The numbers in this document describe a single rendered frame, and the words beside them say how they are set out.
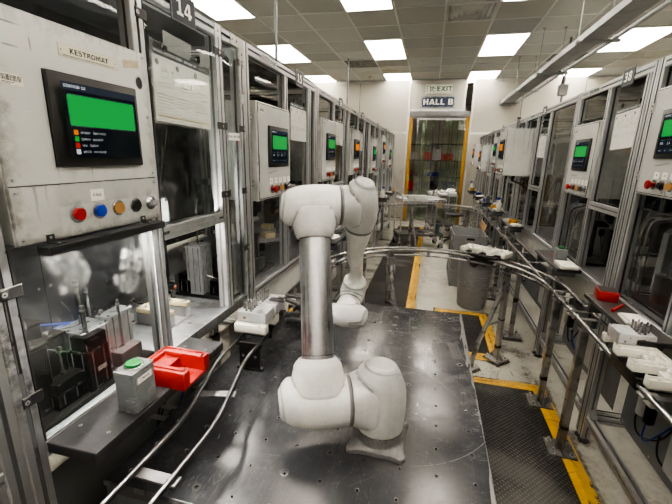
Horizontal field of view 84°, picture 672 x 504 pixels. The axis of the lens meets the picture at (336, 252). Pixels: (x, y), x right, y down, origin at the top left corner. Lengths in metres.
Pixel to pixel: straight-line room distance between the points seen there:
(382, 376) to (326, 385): 0.17
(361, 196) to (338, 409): 0.64
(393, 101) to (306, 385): 8.79
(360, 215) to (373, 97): 8.51
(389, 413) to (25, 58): 1.22
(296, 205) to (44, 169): 0.62
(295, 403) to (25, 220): 0.78
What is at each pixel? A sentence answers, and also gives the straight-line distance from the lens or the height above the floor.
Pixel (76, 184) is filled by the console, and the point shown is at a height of 1.49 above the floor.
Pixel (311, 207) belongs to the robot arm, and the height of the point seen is 1.41.
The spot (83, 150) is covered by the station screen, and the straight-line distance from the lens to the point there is 1.06.
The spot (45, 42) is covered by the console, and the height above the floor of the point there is 1.78.
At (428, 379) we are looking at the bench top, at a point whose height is 0.68.
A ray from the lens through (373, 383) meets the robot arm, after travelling 1.16.
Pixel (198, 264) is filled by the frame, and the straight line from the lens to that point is 1.81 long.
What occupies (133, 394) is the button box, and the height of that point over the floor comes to 0.97.
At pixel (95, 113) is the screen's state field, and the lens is 1.10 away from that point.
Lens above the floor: 1.57
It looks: 15 degrees down
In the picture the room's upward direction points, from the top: 1 degrees clockwise
